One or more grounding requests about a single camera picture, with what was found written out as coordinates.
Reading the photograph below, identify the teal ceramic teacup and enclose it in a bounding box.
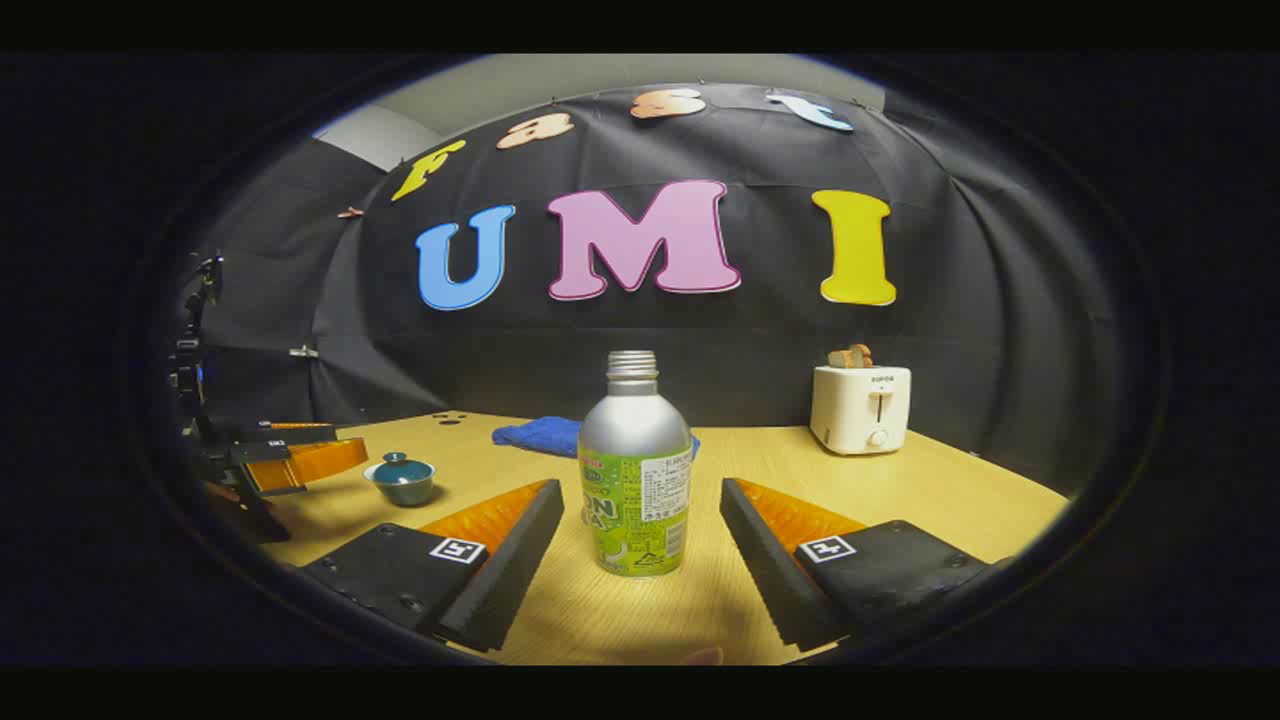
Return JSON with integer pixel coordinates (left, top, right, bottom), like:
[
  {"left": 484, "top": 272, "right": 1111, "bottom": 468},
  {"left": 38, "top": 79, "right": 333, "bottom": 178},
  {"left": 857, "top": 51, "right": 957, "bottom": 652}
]
[{"left": 363, "top": 458, "right": 437, "bottom": 507}]

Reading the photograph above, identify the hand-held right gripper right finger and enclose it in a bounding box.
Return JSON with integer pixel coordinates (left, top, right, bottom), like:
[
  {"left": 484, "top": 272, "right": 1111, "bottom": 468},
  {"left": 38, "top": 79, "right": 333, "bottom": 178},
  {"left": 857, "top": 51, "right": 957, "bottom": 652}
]
[{"left": 720, "top": 477, "right": 1013, "bottom": 653}]

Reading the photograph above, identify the black backdrop cloth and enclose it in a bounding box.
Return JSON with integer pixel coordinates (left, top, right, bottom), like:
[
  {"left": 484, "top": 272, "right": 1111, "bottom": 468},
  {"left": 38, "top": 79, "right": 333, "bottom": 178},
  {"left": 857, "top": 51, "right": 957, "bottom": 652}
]
[{"left": 175, "top": 80, "right": 1131, "bottom": 496}]

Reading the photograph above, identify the blue cloth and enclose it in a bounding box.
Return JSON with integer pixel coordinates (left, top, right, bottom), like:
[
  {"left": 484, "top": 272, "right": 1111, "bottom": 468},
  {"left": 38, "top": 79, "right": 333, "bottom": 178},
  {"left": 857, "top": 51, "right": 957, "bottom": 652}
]
[{"left": 491, "top": 416, "right": 701, "bottom": 461}]

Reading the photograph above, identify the white toaster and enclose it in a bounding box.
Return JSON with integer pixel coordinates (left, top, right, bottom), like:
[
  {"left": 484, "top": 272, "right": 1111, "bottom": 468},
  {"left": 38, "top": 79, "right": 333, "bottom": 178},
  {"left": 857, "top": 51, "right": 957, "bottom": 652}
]
[{"left": 809, "top": 364, "right": 912, "bottom": 456}]

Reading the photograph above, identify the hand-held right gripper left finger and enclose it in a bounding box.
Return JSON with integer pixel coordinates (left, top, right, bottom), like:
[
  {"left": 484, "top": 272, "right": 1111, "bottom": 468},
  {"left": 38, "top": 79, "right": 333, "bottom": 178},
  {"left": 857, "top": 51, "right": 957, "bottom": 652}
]
[{"left": 298, "top": 478, "right": 566, "bottom": 653}]

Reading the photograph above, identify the silver green-label water bottle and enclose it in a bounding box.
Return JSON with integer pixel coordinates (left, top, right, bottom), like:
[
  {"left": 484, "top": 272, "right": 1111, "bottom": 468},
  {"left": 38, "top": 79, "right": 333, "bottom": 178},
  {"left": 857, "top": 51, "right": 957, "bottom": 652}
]
[{"left": 577, "top": 350, "right": 693, "bottom": 578}]

